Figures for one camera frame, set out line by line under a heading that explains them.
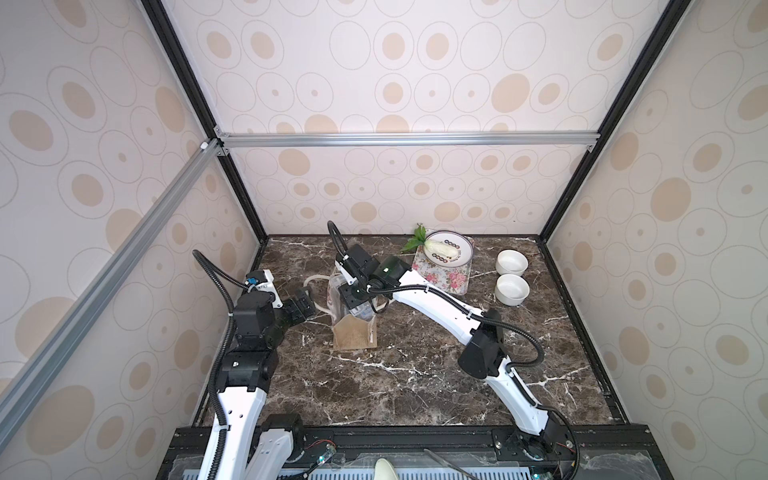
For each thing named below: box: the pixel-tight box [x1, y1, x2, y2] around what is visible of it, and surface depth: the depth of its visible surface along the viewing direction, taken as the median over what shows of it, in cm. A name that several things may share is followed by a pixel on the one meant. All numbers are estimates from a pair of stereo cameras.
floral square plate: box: [412, 236, 475, 295], surface depth 111 cm
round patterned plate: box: [424, 230, 474, 268], surface depth 118 cm
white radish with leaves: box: [400, 223, 462, 258], surface depth 118 cm
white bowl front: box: [495, 274, 531, 306], surface depth 104 cm
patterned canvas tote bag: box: [303, 273, 378, 351], surface depth 87 cm
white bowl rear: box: [496, 249, 529, 276], surface depth 111 cm
